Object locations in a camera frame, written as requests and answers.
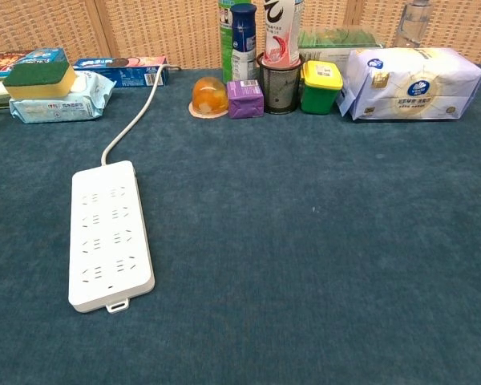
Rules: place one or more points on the blue table mat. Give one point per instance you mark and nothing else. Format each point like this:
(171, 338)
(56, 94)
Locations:
(284, 240)

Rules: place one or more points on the small purple box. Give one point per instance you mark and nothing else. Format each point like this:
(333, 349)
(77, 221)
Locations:
(244, 100)

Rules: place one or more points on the orange jelly cup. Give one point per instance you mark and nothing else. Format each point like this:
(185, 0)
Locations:
(209, 96)

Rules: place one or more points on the black mesh cup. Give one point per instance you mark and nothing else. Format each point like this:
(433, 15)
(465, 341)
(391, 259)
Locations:
(280, 92)

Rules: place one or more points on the green container with yellow lid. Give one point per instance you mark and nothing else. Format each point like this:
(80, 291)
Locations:
(318, 92)

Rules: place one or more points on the white power strip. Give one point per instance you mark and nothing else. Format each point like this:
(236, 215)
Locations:
(108, 240)

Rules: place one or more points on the green chips can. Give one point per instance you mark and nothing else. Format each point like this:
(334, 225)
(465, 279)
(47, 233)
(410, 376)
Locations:
(225, 48)

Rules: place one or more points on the blue and pink Oreo box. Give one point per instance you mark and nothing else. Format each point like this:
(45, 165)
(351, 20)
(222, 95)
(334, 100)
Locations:
(140, 74)

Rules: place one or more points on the dark blue spray can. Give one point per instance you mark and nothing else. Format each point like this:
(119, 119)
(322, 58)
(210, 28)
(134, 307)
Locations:
(243, 32)

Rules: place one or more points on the white and pink drink bottle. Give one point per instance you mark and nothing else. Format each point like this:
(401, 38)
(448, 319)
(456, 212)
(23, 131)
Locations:
(280, 32)

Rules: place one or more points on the clear box of green packets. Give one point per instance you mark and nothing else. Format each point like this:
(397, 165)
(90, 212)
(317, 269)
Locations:
(336, 40)

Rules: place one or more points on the woven folding screen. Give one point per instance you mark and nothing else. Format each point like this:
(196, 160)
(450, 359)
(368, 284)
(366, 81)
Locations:
(144, 28)

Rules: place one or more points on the light blue wet wipes pack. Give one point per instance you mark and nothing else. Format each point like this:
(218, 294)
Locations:
(56, 110)

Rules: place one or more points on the white tissue pack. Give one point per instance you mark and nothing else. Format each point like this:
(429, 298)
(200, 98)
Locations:
(417, 88)

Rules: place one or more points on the green and yellow sponge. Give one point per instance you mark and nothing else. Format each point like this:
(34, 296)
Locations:
(40, 80)

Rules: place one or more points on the clear water bottle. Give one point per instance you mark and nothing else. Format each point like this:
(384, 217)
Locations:
(415, 24)

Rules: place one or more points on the brown and blue cookie box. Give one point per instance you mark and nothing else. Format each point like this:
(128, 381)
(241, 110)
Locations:
(36, 58)

